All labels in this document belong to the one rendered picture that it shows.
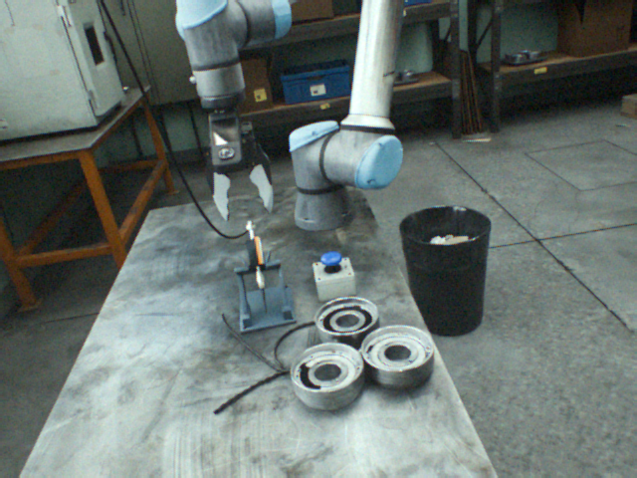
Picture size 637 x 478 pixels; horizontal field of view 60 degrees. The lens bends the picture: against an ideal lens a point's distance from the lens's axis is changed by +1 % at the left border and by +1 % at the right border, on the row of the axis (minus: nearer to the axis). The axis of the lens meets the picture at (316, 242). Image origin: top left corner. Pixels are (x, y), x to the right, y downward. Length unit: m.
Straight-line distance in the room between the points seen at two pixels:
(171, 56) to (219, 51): 3.65
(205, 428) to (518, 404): 1.32
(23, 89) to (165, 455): 2.39
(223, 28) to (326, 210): 0.54
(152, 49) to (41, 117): 1.73
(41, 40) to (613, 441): 2.72
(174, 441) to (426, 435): 0.34
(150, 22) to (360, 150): 3.51
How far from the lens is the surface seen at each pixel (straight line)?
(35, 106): 2.98
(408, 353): 0.84
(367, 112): 1.15
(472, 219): 2.22
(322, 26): 4.10
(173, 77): 4.54
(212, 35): 0.87
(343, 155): 1.15
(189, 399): 0.87
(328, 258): 0.99
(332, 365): 0.82
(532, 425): 1.90
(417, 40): 4.85
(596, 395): 2.04
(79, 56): 2.88
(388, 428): 0.76
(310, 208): 1.27
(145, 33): 4.53
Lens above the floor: 1.35
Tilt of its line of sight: 26 degrees down
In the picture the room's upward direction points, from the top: 9 degrees counter-clockwise
